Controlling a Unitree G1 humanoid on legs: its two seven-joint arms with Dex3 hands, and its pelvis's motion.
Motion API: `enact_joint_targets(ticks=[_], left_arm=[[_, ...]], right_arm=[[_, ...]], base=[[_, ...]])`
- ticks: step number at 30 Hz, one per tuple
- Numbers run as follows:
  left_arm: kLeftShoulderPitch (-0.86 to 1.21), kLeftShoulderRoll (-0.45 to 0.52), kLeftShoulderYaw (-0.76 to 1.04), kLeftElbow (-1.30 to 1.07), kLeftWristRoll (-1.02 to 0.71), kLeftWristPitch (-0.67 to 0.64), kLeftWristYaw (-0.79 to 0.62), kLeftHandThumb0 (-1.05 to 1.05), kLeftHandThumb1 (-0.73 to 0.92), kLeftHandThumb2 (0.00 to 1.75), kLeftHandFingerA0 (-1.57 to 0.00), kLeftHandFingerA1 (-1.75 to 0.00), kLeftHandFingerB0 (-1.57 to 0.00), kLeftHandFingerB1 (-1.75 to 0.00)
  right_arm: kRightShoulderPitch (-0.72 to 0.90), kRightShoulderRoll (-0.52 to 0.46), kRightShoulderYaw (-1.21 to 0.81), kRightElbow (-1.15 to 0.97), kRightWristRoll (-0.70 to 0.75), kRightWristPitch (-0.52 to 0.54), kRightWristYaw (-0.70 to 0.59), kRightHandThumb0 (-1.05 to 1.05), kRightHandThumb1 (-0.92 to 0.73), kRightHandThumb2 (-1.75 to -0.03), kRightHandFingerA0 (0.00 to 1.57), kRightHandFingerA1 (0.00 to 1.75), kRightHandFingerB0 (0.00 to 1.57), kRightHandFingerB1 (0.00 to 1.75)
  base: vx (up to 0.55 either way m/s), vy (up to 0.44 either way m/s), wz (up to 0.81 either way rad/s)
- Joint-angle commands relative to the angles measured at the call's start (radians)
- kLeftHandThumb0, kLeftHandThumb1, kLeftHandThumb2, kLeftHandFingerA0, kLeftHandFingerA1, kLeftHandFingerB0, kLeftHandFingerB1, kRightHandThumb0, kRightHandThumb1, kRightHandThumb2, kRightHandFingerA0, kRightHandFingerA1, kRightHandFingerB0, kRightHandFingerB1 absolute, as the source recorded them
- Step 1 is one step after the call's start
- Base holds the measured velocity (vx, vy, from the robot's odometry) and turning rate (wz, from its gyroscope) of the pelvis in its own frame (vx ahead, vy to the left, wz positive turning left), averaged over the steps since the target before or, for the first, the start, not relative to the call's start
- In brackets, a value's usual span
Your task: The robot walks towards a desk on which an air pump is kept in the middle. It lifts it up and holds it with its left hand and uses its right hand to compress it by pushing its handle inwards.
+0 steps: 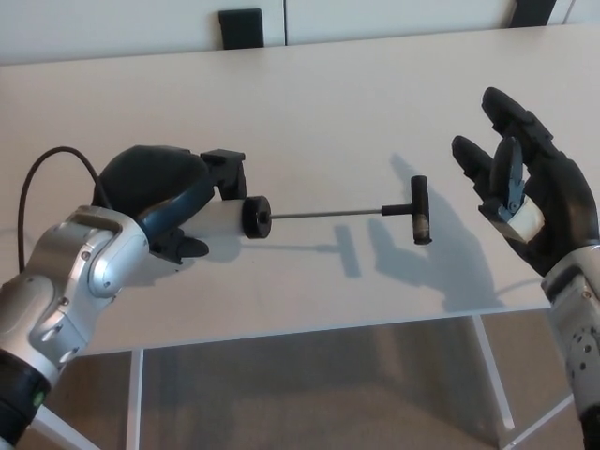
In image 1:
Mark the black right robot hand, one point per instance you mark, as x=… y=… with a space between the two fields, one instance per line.
x=558 y=201

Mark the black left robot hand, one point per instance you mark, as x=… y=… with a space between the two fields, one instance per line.
x=150 y=178

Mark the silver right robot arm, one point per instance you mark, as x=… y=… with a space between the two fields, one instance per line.
x=581 y=328

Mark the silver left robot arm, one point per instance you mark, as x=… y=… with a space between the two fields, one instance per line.
x=70 y=290

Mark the white desk leg frame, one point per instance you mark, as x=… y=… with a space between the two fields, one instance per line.
x=135 y=398
x=492 y=375

